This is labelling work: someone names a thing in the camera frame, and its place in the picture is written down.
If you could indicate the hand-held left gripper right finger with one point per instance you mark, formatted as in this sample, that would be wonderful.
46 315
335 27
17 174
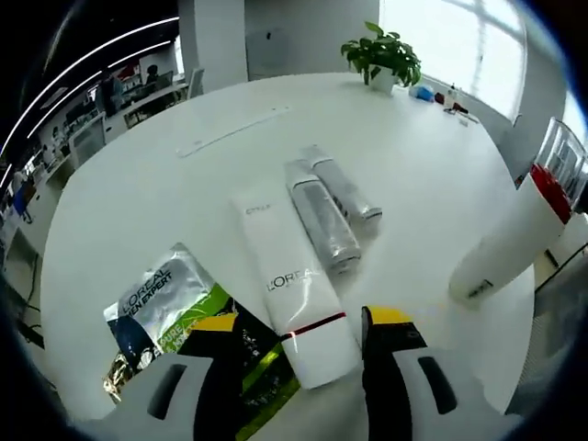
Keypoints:
386 367

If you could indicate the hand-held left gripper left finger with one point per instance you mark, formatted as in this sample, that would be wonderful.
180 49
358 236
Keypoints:
211 381

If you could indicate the gold skincare sachet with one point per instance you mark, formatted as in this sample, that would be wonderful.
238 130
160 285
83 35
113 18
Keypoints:
117 376

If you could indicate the green black skincare sachet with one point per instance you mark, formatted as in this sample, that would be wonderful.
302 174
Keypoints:
151 294

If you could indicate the white skincare tube red stripe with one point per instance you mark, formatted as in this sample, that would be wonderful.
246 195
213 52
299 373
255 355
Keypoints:
294 275

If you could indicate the silver skincare bottle clear cap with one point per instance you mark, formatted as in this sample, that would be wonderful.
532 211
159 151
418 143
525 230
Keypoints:
344 184
321 220

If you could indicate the white skincare bottle red collar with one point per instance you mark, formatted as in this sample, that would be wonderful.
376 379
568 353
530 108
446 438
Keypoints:
496 248

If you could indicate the small white bottle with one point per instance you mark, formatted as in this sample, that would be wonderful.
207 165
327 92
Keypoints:
451 97

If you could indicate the white background office chair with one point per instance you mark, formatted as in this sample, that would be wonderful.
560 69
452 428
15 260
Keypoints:
196 82
89 140

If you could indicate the dark red object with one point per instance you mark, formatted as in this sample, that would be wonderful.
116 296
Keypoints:
442 98

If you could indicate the blue plastic bag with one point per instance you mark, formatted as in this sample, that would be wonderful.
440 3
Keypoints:
421 92

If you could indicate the potted green plant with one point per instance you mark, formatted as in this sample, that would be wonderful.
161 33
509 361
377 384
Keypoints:
381 55

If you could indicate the large bright window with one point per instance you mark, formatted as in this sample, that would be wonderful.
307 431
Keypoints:
450 46

